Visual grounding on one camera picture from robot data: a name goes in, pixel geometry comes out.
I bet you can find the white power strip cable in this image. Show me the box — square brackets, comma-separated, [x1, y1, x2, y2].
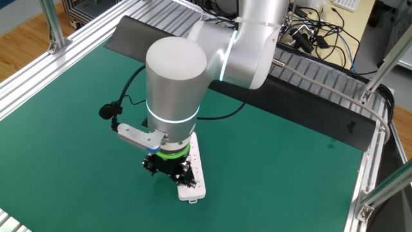
[175, 0, 205, 21]

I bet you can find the blue cable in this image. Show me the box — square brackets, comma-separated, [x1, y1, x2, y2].
[336, 32, 359, 74]

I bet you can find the green table mat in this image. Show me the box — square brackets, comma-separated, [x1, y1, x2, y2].
[0, 38, 364, 232]

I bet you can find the short aluminium rail piece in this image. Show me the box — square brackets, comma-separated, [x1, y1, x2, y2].
[0, 208, 33, 232]

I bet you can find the white four-socket power strip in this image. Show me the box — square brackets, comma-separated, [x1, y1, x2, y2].
[176, 131, 207, 205]

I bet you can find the beige desk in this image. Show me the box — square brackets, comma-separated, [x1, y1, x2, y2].
[286, 0, 377, 70]

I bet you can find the thin black microphone cable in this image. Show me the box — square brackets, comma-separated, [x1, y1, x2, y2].
[123, 94, 147, 107]

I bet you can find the white keyboard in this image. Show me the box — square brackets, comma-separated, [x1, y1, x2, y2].
[331, 0, 362, 13]

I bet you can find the black foam microphone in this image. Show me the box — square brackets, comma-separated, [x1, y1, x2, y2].
[98, 101, 124, 121]

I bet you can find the black table mat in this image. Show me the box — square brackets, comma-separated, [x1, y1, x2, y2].
[103, 15, 377, 152]

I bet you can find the black cylindrical device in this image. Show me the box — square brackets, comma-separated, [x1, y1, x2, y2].
[291, 30, 315, 54]

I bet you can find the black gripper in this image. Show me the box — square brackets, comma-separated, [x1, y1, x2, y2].
[142, 154, 198, 189]

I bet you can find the green flange ring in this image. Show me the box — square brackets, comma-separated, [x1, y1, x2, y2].
[156, 142, 192, 160]

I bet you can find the ribbed aluminium table deck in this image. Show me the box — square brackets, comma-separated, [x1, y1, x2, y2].
[138, 0, 392, 130]

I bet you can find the black cable bundle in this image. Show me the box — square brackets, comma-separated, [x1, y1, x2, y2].
[353, 70, 396, 127]

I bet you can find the narrow aluminium frame rail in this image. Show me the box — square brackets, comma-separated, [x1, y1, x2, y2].
[342, 86, 407, 232]

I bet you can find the thick black camera cable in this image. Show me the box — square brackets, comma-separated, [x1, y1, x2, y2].
[110, 64, 249, 131]

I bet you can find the black power adapter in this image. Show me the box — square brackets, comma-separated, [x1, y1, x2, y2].
[315, 34, 330, 50]

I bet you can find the white zip tie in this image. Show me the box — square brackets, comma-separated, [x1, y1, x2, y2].
[234, 17, 282, 30]

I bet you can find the wide aluminium frame rail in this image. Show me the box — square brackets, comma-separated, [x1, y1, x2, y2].
[0, 0, 155, 122]

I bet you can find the aluminium frame post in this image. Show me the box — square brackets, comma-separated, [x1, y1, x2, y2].
[355, 160, 412, 224]
[360, 24, 412, 104]
[39, 0, 73, 55]

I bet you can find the black and yellow striped frame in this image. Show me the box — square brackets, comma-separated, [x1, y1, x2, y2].
[61, 0, 127, 30]

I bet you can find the grey cable with metal plug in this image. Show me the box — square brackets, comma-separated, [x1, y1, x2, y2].
[272, 59, 391, 145]

